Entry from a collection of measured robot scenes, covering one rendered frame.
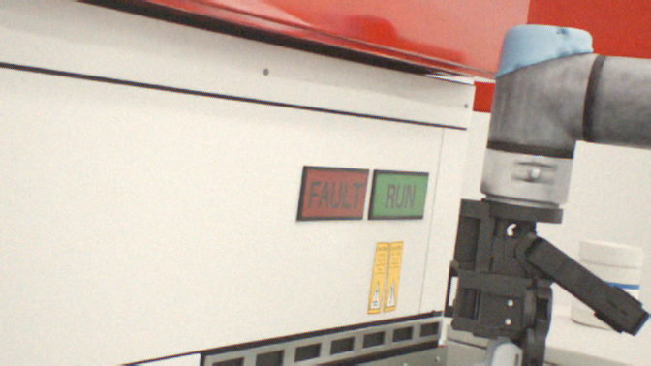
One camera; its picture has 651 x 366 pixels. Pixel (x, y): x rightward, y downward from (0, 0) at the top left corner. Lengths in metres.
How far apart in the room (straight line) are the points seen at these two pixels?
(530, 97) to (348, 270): 0.23
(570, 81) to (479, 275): 0.18
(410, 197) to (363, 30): 0.27
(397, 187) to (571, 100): 0.21
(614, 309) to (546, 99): 0.19
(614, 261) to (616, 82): 0.46
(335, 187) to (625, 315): 0.27
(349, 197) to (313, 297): 0.10
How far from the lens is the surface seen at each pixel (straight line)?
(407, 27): 1.12
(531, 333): 1.13
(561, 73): 1.12
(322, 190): 1.11
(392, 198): 1.24
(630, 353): 1.40
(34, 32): 0.82
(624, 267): 1.54
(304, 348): 1.15
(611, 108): 1.11
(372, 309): 1.24
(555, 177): 1.13
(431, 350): 1.35
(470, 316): 1.14
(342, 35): 1.02
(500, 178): 1.12
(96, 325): 0.90
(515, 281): 1.13
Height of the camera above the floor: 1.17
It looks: 3 degrees down
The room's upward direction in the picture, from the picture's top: 7 degrees clockwise
